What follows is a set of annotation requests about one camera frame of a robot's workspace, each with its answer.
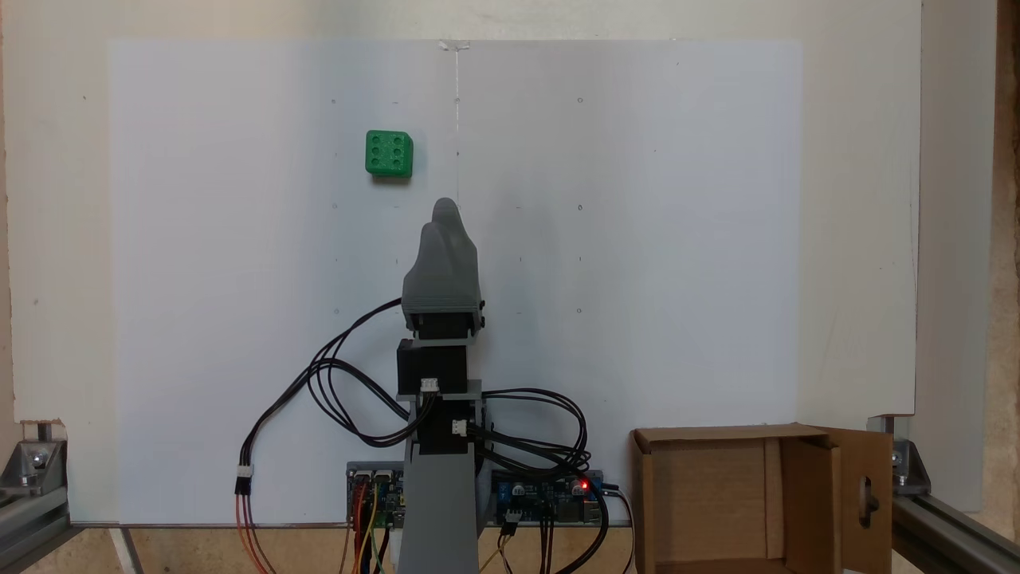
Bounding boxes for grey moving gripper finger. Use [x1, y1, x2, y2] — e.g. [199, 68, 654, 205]
[402, 222, 483, 310]

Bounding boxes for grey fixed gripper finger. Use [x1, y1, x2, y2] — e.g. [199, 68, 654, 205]
[433, 198, 477, 256]

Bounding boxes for green dice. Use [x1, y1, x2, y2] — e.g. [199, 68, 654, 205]
[365, 130, 414, 179]

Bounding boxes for white paper sheet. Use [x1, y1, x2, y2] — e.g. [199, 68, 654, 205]
[108, 38, 804, 527]

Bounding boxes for blue circuit board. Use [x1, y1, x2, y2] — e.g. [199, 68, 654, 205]
[488, 469, 606, 527]

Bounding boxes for open cardboard box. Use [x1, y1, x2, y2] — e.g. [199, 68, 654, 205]
[630, 423, 895, 574]

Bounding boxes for black gripper cable loops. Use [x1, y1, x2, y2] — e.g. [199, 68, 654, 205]
[307, 297, 435, 447]

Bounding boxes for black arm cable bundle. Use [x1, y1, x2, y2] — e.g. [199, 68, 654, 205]
[466, 388, 610, 574]

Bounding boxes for circuit board with jumper wires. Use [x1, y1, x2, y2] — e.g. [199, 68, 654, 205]
[345, 461, 407, 530]

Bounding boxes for coloured jumper wires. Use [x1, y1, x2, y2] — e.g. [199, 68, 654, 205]
[339, 478, 395, 574]

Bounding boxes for black cable with white connector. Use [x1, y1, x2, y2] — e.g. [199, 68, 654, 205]
[235, 359, 415, 495]

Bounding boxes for thin black power cable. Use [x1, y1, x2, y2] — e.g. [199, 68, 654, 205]
[602, 481, 638, 574]

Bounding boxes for orange and red wires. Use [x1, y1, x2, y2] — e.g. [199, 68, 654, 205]
[235, 490, 278, 574]

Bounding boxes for grey metal corner bracket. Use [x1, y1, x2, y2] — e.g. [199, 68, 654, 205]
[867, 415, 932, 497]
[0, 421, 69, 497]

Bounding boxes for aluminium frame post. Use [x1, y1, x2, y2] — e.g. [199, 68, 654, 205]
[0, 485, 74, 574]
[891, 493, 1020, 574]

